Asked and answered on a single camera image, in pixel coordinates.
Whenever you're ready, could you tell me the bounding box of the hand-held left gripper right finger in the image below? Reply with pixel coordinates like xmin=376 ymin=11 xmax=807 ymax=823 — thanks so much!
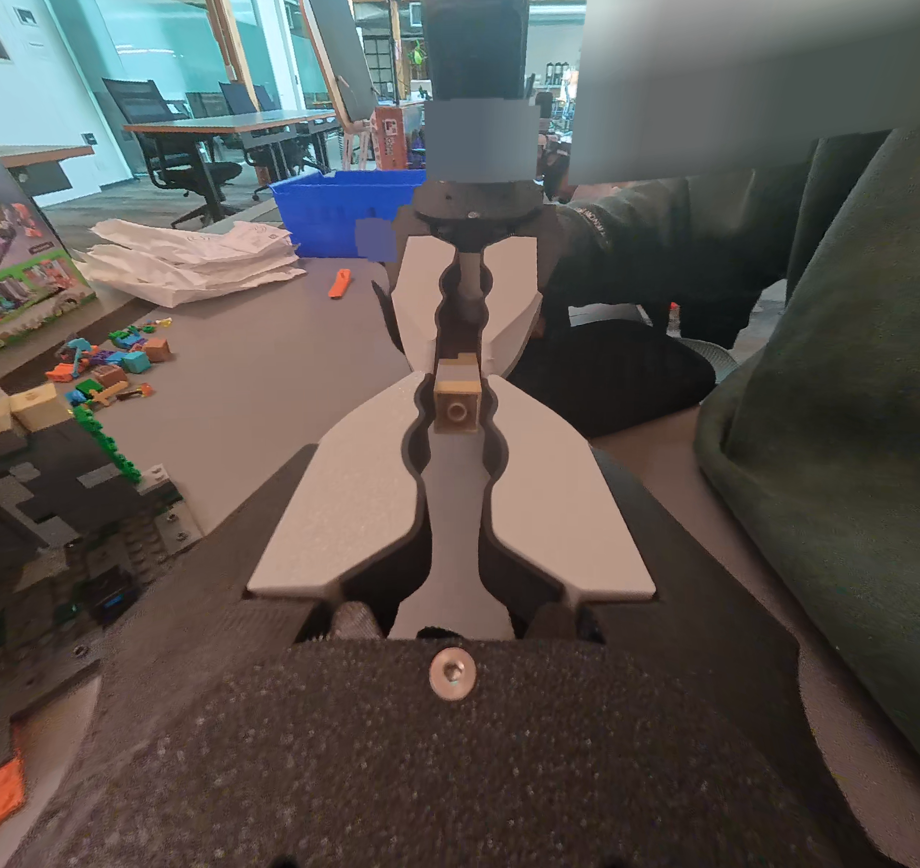
xmin=476 ymin=373 xmax=656 ymax=632

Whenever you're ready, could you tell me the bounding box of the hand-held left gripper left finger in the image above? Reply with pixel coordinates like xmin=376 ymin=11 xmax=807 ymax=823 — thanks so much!
xmin=246 ymin=372 xmax=437 ymax=632

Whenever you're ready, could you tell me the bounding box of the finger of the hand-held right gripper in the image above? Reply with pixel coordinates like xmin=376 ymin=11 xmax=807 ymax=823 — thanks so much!
xmin=480 ymin=235 xmax=543 ymax=376
xmin=391 ymin=235 xmax=461 ymax=374

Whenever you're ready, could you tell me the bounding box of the tan and grey brick column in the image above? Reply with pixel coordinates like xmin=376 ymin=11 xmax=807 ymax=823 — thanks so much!
xmin=433 ymin=352 xmax=483 ymax=436

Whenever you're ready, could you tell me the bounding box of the grey desk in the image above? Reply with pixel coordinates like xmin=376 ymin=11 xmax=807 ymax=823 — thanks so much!
xmin=0 ymin=217 xmax=907 ymax=855

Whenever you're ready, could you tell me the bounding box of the blue plastic bin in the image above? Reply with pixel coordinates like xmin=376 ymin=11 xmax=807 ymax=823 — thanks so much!
xmin=269 ymin=171 xmax=428 ymax=259

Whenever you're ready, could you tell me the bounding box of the orange and white box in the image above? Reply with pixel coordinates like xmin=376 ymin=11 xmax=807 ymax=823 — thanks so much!
xmin=370 ymin=106 xmax=405 ymax=173

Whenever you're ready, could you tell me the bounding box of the large black panel board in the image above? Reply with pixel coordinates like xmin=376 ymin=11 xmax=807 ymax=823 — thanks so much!
xmin=289 ymin=0 xmax=380 ymax=121

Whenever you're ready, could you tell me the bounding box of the wooden easel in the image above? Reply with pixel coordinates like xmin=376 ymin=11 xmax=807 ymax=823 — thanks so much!
xmin=297 ymin=0 xmax=376 ymax=172

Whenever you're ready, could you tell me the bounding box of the pile of white paper bags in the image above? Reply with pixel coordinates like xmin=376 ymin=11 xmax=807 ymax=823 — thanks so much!
xmin=85 ymin=220 xmax=308 ymax=308

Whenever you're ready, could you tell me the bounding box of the black office chair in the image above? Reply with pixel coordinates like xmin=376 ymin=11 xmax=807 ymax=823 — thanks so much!
xmin=218 ymin=81 xmax=317 ymax=175
xmin=101 ymin=77 xmax=243 ymax=229

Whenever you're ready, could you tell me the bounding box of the wooden pillar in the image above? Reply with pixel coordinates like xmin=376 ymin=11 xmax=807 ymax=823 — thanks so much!
xmin=188 ymin=0 xmax=261 ymax=93

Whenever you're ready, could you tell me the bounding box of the wooden top office table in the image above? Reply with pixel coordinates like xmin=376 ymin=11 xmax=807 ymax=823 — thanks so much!
xmin=124 ymin=109 xmax=339 ymax=189

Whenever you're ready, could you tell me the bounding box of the pile of loose coloured bricks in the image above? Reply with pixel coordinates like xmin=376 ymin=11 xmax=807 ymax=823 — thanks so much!
xmin=45 ymin=318 xmax=173 ymax=409

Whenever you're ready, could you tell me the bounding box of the toy brick building model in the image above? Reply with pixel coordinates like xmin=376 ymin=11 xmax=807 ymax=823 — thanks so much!
xmin=0 ymin=382 xmax=206 ymax=819

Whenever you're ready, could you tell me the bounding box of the dark green sweatshirt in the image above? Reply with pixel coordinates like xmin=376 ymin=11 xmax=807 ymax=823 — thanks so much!
xmin=693 ymin=127 xmax=920 ymax=747

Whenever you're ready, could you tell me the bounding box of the toy set cardboard box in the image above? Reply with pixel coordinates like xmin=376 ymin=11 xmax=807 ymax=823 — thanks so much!
xmin=0 ymin=163 xmax=98 ymax=347

